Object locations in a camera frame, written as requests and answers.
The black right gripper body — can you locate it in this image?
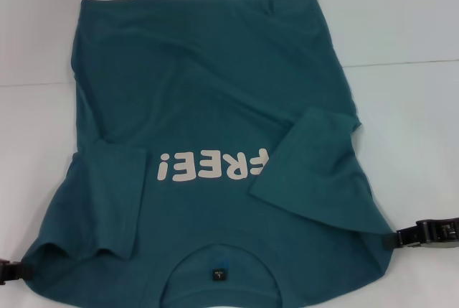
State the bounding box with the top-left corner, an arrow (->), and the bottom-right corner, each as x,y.
425,217 -> 459,251

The teal t-shirt with FREE print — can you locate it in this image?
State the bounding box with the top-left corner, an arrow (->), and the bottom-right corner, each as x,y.
21,0 -> 399,308

